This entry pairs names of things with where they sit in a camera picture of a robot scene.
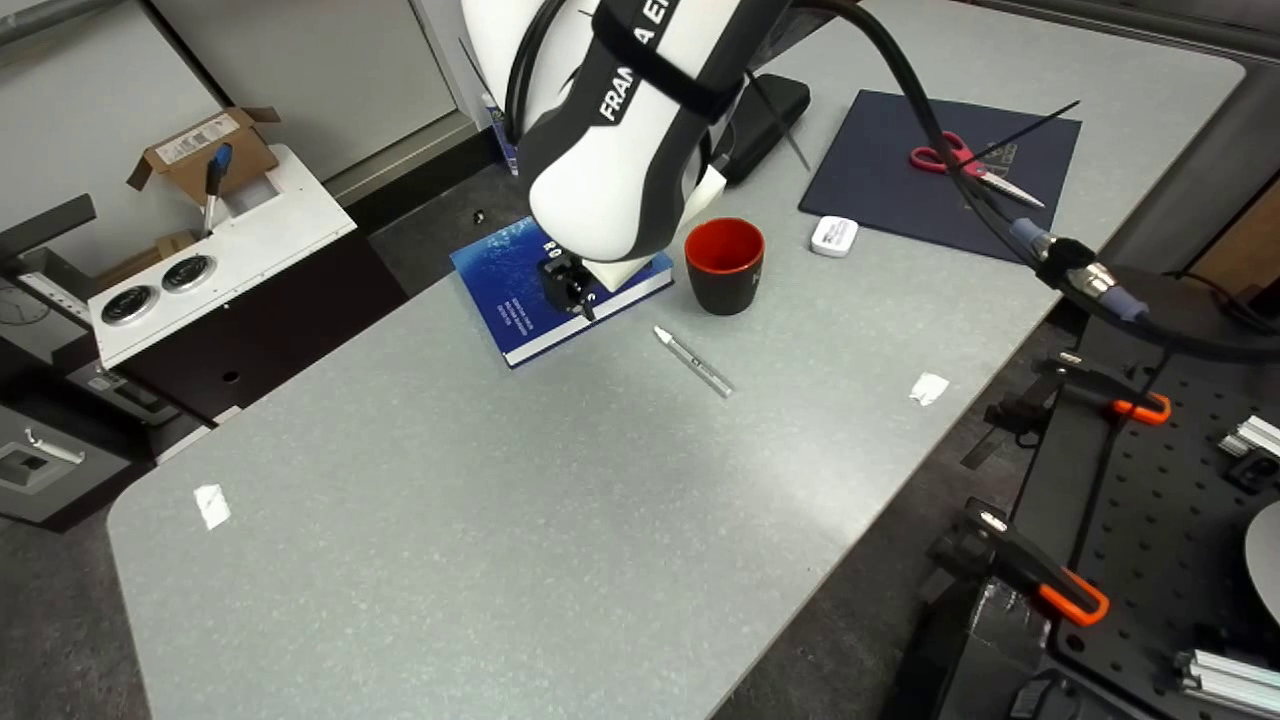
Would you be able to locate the navy Penn binder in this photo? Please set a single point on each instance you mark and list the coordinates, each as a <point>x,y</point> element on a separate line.
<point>883,186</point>

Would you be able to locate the white side table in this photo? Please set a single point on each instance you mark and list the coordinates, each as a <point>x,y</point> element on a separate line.
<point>253,247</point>

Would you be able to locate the blue hardcover book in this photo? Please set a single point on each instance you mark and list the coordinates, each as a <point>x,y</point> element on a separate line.
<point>514,313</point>

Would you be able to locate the black perforated mounting board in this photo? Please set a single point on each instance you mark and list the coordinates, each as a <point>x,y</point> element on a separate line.
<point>1172,535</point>

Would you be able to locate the silver aluminium extrusion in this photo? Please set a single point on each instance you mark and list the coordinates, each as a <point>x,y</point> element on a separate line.
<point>1226,678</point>
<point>1252,436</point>

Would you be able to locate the small white square device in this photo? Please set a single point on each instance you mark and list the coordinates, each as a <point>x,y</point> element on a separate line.
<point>835,232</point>

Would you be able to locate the open cardboard box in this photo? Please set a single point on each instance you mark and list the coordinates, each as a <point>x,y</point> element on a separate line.
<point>203,155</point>

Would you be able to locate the gray filing cabinet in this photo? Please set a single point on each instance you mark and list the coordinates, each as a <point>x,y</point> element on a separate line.
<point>45,461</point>

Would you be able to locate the thin white pen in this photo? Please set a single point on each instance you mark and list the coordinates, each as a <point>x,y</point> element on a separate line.
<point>693,363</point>

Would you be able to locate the orange black bar clamp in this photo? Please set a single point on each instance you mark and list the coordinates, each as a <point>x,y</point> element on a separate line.
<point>1034,566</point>
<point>1093,393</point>

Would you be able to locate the black mug red inside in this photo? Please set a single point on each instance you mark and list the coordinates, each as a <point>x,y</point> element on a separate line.
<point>726,267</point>

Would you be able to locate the white tape label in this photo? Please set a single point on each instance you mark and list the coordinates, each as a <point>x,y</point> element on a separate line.
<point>930,391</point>
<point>211,506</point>

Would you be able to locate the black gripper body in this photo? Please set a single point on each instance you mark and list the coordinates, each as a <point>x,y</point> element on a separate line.
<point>558,263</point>

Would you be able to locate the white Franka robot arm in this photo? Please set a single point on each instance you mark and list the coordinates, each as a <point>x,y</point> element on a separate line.
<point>624,145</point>

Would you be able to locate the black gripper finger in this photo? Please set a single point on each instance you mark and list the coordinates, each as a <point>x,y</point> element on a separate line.
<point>576,303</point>

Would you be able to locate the black cabinet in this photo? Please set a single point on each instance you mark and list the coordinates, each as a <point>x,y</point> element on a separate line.
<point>81,387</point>

